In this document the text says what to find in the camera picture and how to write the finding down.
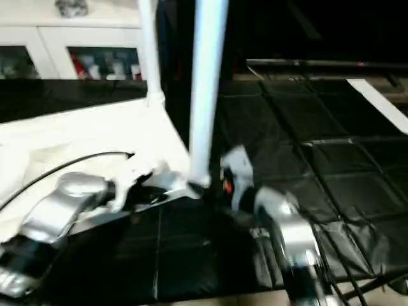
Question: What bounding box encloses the dark long rail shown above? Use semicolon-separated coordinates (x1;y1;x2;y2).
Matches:
245;59;408;72

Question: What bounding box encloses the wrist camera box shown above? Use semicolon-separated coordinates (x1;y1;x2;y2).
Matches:
112;154;157;208
219;145;254;192

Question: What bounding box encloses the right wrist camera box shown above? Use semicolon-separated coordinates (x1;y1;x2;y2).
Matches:
219;145;254;192

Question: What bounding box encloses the red bottle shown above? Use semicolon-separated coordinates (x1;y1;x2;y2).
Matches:
71;52;85;78

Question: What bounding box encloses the grey crumpled object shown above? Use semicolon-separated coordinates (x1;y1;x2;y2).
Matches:
56;0;89;17

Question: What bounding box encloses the black work mat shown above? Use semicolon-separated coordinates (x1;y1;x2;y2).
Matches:
0;75;408;300

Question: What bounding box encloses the white plastic table top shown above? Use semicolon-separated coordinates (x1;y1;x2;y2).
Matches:
0;96;210;243

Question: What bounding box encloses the white glass-door cabinet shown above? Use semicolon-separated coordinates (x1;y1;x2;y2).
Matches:
0;0;160;81

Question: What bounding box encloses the white flat strip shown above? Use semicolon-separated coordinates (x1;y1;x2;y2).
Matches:
346;78;408;135

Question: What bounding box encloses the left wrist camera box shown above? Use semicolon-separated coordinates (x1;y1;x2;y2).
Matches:
112;154;157;208

